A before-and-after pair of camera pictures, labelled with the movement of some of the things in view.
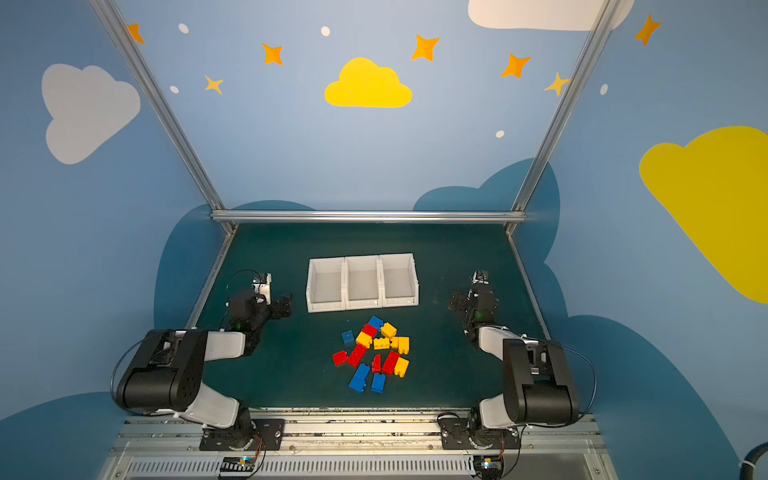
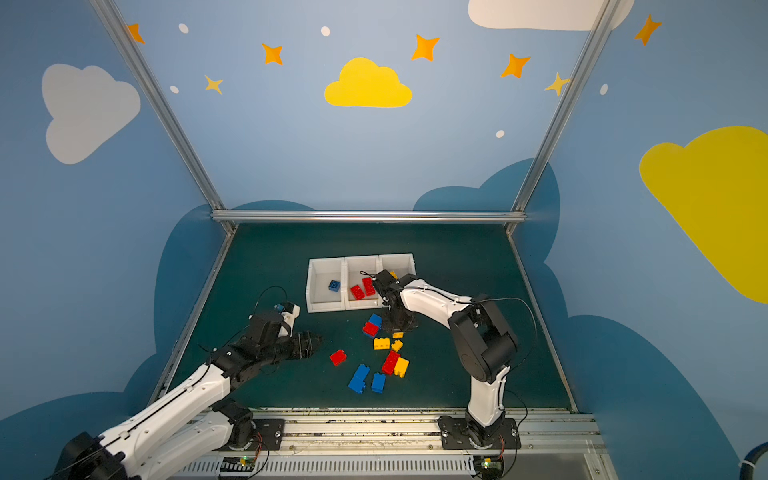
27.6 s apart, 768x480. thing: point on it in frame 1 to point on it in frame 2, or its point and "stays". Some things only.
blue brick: x=375 y=322 stays
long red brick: x=389 y=363 stays
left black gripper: x=274 y=306 to x=297 y=344
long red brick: x=357 y=355 to x=368 y=285
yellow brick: x=401 y=366 stays
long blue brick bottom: x=359 y=379 stays
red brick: x=369 y=329 stays
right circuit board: x=488 y=467 stays
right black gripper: x=463 y=303 to x=395 y=306
